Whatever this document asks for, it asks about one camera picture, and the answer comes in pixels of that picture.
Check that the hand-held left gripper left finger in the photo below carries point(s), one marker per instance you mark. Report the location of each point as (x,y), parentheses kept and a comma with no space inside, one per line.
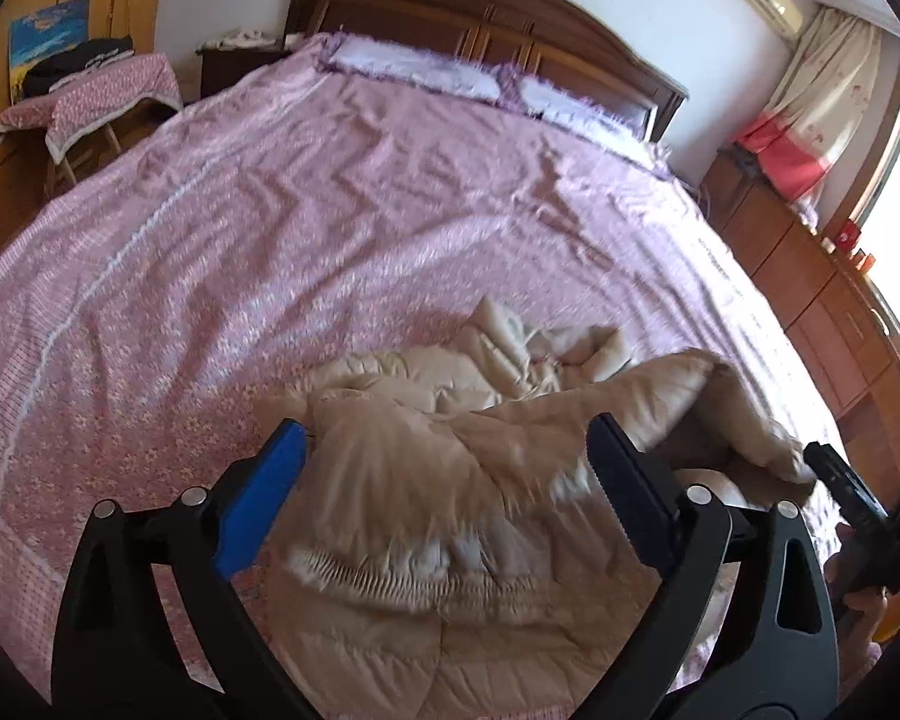
(262,510)

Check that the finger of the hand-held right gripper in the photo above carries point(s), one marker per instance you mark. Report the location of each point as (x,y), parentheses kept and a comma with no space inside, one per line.
(844,484)

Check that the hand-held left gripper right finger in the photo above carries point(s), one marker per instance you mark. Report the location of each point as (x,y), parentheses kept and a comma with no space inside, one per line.
(630,495)

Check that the beige quilted down jacket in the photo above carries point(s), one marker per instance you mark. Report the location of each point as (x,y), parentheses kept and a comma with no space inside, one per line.
(420,465)

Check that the person's right hand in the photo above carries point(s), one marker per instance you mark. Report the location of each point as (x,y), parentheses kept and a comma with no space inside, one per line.
(862,607)

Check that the wooden drawer cabinet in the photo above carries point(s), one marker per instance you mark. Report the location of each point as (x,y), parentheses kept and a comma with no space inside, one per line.
(810,285)

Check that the red cup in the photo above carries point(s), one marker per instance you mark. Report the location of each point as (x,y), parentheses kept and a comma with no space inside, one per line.
(847,238)

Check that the bed with purple floral bedspread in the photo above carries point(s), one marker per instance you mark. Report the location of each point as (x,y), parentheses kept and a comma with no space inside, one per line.
(270,240)

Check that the purple ruffled pillow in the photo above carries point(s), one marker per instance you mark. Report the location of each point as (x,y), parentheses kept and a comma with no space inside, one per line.
(412,64)
(570,105)

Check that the cream and red curtain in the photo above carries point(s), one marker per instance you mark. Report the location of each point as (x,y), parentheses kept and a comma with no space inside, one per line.
(817,90)

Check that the dark wooden nightstand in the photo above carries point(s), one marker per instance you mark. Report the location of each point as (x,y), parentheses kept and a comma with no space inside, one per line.
(225,71)

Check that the table with pink floral cloth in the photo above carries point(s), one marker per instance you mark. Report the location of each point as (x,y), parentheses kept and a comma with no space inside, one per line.
(120,86)

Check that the white item on nightstand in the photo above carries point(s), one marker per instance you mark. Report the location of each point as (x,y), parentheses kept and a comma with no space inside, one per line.
(244,37)

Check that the black clothing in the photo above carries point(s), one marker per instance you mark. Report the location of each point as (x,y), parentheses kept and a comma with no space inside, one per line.
(82,60)

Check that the dark wooden headboard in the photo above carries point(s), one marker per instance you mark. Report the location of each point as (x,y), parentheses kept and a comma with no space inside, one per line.
(495,15)

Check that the blue painting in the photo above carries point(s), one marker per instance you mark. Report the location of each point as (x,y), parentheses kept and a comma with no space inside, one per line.
(45,30)

